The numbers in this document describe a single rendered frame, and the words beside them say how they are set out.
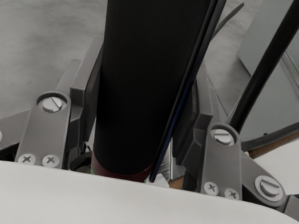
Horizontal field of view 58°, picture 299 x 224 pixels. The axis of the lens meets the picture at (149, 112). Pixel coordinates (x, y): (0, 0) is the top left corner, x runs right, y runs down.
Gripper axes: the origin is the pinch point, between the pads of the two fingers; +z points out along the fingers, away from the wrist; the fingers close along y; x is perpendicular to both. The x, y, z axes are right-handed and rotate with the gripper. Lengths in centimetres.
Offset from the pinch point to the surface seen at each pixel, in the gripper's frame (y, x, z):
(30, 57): -96, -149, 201
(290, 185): 29.7, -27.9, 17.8
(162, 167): 8.6, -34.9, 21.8
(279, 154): 29.7, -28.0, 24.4
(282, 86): 71, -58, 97
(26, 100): -78, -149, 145
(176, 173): 11.3, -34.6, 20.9
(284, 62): 70, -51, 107
